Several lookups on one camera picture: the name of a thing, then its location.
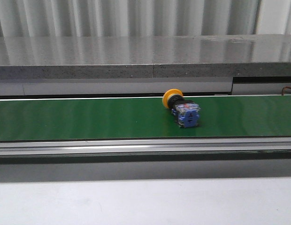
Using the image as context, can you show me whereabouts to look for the yellow mushroom push button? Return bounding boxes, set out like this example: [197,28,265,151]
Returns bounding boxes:
[162,89,200,128]

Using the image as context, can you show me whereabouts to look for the green conveyor belt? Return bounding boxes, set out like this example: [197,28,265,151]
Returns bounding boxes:
[0,95,291,142]

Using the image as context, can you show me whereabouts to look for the white corrugated curtain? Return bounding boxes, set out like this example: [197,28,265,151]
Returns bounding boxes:
[0,0,291,37]

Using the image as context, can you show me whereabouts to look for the grey conveyor rear rail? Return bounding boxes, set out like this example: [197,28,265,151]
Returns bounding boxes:
[0,76,291,98]

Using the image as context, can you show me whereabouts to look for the aluminium conveyor front rail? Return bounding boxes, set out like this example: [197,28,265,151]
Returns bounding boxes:
[0,136,291,164]

